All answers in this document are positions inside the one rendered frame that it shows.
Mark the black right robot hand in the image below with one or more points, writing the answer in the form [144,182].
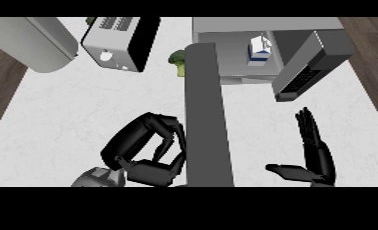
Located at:
[319,160]

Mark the silver and black toaster oven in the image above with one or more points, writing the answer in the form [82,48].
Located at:
[115,44]

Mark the grey microwave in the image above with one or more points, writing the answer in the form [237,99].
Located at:
[299,57]

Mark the dark grey microwave door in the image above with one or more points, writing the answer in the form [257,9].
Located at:
[206,117]

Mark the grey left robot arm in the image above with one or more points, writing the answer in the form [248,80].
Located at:
[96,178]

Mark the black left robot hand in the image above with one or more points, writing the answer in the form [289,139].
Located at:
[131,140]

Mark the green broccoli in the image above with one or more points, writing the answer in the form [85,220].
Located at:
[177,60]

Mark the white and blue milk carton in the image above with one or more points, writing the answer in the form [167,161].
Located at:
[258,51]

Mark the pale grey rounded appliance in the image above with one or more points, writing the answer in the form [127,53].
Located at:
[34,42]

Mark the small green vegetable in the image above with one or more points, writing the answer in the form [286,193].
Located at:
[90,20]

